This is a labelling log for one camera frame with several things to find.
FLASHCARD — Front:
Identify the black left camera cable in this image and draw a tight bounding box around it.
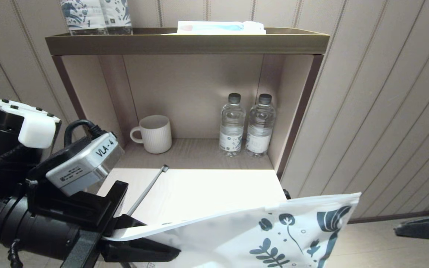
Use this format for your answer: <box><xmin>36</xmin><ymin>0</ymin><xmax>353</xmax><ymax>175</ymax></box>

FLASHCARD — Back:
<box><xmin>64</xmin><ymin>119</ymin><xmax>107</xmax><ymax>147</ymax></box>

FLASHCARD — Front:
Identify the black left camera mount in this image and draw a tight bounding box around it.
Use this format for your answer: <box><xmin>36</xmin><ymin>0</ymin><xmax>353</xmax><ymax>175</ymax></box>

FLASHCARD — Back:
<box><xmin>26</xmin><ymin>179</ymin><xmax>112</xmax><ymax>226</ymax></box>

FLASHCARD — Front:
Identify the white blue patterned pouch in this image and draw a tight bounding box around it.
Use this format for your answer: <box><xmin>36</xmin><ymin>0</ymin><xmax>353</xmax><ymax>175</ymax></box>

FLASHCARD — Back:
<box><xmin>100</xmin><ymin>0</ymin><xmax>133</xmax><ymax>35</ymax></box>
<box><xmin>60</xmin><ymin>0</ymin><xmax>109</xmax><ymax>36</ymax></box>

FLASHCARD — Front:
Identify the white floral zip pouch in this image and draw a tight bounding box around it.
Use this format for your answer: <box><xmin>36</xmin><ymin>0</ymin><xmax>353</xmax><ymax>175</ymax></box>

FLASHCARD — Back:
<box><xmin>103</xmin><ymin>192</ymin><xmax>362</xmax><ymax>268</ymax></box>

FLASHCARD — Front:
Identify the white blue tissue pack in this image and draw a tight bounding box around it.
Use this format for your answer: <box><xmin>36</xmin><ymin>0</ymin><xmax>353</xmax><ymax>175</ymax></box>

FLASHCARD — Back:
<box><xmin>164</xmin><ymin>21</ymin><xmax>267</xmax><ymax>35</ymax></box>

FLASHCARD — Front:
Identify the beige wooden shelf cabinet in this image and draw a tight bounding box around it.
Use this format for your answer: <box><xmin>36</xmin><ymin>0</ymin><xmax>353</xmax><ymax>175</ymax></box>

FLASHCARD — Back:
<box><xmin>45</xmin><ymin>26</ymin><xmax>330</xmax><ymax>268</ymax></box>

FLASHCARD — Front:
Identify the white ribbed mug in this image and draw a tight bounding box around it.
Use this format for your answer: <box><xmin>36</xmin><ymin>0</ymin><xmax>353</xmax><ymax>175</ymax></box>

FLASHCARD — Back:
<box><xmin>130</xmin><ymin>115</ymin><xmax>172</xmax><ymax>154</ymax></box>

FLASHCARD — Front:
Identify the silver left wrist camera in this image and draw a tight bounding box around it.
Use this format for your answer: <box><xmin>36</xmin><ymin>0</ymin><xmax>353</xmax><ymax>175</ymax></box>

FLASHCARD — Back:
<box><xmin>28</xmin><ymin>130</ymin><xmax>125</xmax><ymax>197</ymax></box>

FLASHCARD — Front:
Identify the grey toothbrush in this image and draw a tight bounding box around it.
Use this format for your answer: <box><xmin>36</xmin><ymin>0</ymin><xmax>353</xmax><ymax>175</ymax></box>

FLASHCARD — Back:
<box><xmin>125</xmin><ymin>165</ymin><xmax>169</xmax><ymax>216</ymax></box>

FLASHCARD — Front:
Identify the clear plastic water bottle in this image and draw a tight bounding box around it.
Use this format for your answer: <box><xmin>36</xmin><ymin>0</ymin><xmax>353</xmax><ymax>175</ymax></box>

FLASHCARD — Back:
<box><xmin>245</xmin><ymin>94</ymin><xmax>276</xmax><ymax>158</ymax></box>
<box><xmin>219</xmin><ymin>93</ymin><xmax>245</xmax><ymax>157</ymax></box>

